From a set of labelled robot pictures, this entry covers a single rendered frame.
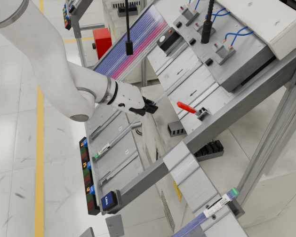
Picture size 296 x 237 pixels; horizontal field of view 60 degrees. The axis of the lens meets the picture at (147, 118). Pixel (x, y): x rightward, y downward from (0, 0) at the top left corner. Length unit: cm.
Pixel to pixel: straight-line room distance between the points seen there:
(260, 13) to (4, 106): 222
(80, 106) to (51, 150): 141
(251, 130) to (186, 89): 58
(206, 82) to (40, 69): 44
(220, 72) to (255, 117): 72
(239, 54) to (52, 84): 44
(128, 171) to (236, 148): 55
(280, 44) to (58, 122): 185
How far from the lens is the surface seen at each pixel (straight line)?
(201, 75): 78
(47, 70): 61
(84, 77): 69
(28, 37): 57
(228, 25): 74
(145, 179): 78
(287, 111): 74
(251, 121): 134
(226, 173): 110
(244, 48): 67
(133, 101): 75
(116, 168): 88
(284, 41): 65
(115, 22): 212
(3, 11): 54
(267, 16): 67
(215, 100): 71
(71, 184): 182
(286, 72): 68
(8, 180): 199
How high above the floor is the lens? 152
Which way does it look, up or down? 46 degrees down
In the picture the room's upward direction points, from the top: straight up
